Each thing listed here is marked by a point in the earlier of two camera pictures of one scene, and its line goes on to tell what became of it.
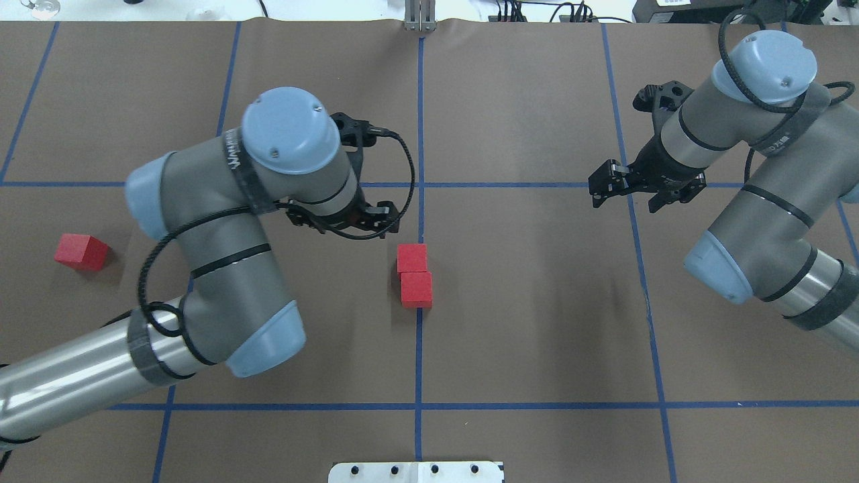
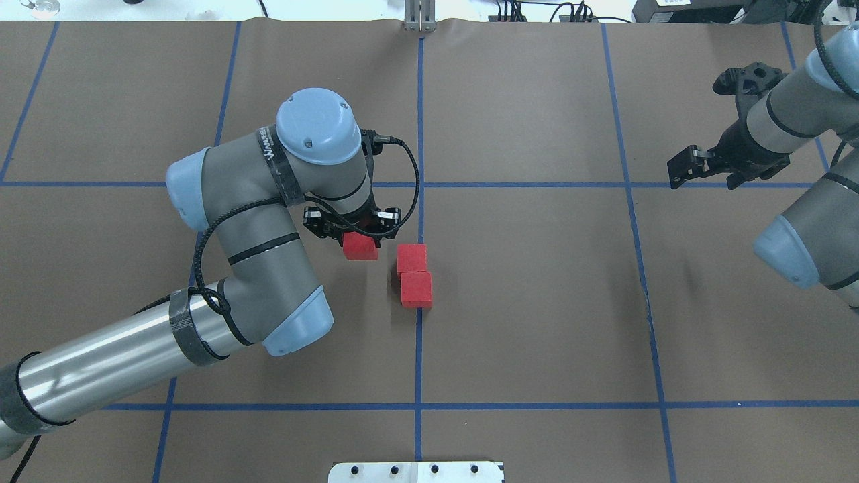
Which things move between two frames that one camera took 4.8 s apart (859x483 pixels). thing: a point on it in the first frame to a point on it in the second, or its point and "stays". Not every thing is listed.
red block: x=417 y=289 stays
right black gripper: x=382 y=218 stays
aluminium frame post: x=419 y=15 stays
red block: x=84 y=251 to x=358 y=247
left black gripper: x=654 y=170 to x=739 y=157
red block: x=412 y=257 stays
